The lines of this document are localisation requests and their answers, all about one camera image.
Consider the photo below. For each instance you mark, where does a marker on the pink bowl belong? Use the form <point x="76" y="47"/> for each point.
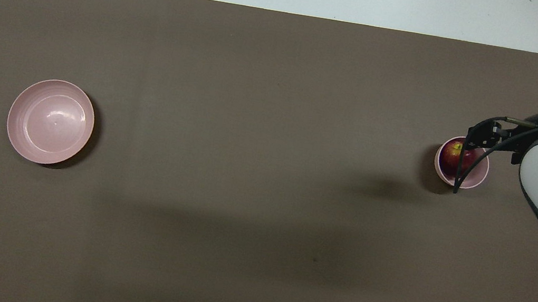
<point x="478" y="177"/>

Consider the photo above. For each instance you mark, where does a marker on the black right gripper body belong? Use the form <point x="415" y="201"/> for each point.
<point x="516" y="137"/>

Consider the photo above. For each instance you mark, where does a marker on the brown table mat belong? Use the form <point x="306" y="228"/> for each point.
<point x="255" y="170"/>

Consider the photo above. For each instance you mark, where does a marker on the pink plate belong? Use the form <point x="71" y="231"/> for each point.
<point x="50" y="121"/>

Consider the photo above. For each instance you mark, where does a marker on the red apple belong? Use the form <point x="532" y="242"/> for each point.
<point x="451" y="159"/>

